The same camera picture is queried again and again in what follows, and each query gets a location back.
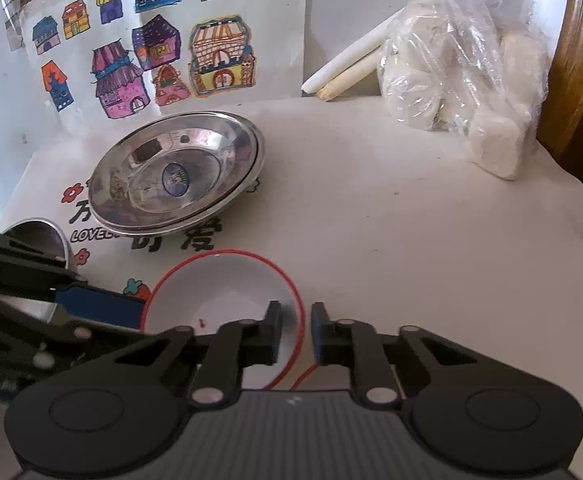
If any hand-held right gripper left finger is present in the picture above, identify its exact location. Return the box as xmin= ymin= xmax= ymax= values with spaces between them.
xmin=104 ymin=301 xmax=284 ymax=406

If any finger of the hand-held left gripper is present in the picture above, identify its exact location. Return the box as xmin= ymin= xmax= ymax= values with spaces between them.
xmin=0 ymin=222 xmax=89 ymax=306
xmin=0 ymin=284 xmax=148 ymax=347

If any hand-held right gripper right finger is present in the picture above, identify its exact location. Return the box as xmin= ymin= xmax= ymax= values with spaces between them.
xmin=310 ymin=301 xmax=478 ymax=406

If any steel bowl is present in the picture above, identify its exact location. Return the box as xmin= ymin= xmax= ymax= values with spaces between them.
xmin=1 ymin=217 xmax=74 ymax=323

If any white bowl with pink print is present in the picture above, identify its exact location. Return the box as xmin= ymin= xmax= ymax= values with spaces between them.
xmin=290 ymin=362 xmax=333 ymax=391

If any plain white red-rimmed bowl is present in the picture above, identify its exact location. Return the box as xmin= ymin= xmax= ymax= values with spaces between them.
xmin=140 ymin=250 xmax=306 ymax=392

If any dark metal bowl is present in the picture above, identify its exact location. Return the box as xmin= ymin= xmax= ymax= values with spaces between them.
xmin=94 ymin=117 xmax=265 ymax=231

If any white printed tablecloth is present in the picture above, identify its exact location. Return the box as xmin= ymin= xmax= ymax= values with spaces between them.
xmin=0 ymin=97 xmax=583 ymax=396

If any cream stick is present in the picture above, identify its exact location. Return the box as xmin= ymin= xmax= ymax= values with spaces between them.
xmin=318 ymin=50 xmax=385 ymax=102

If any colourful houses drawing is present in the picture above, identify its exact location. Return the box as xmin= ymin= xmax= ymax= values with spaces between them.
xmin=0 ymin=0 xmax=307 ymax=121

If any clear bag of white buns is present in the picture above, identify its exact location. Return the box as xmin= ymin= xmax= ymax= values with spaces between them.
xmin=377 ymin=0 xmax=552 ymax=181

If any white stick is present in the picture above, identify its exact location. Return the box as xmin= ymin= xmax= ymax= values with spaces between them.
xmin=301 ymin=10 xmax=407 ymax=96

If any wooden door frame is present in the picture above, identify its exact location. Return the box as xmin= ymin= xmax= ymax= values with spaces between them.
xmin=536 ymin=0 xmax=583 ymax=238

